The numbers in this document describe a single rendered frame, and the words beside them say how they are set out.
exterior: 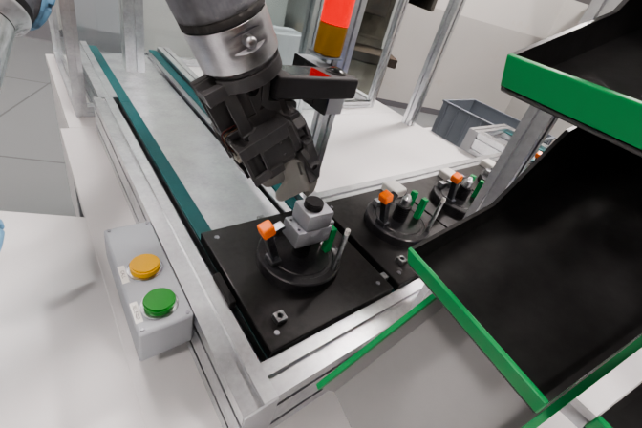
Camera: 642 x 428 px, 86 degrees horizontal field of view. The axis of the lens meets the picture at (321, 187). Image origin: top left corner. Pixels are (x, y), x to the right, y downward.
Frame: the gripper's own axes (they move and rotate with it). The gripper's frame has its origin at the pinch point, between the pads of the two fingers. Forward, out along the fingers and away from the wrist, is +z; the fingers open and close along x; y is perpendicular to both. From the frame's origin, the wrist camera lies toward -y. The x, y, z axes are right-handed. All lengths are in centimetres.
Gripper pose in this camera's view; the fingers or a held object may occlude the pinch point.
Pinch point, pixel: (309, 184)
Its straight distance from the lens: 47.7
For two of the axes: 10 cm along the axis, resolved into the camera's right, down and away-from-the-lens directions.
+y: -7.8, 5.6, -2.7
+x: 5.9, 5.2, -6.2
